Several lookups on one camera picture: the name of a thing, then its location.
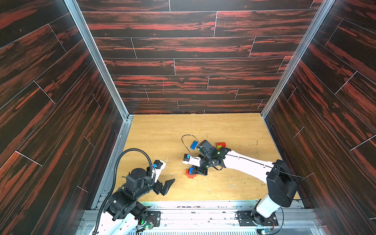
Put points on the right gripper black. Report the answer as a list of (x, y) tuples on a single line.
[(201, 164)]

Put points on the red long lego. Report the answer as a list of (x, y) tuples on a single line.
[(223, 144), (188, 172)]

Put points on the right aluminium corner post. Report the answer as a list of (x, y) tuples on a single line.
[(317, 20)]

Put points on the blue long lego far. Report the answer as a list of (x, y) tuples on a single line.
[(194, 145)]

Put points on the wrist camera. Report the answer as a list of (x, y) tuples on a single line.
[(158, 164), (191, 160)]

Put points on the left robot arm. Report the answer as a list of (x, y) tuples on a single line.
[(123, 210)]

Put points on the aluminium front rail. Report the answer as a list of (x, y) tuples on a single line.
[(218, 218)]

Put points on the aluminium corner post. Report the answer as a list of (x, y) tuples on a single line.
[(317, 20), (84, 31)]

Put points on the left aluminium corner post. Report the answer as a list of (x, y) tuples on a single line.
[(84, 31)]

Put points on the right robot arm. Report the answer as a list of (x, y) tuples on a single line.
[(281, 183)]

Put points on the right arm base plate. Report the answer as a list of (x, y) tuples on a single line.
[(253, 218)]

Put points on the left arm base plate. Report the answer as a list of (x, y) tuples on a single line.
[(150, 220)]

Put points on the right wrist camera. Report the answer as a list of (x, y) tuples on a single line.
[(191, 160)]

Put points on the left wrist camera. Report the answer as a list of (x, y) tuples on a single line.
[(158, 164)]

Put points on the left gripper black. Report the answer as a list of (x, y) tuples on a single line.
[(167, 184)]

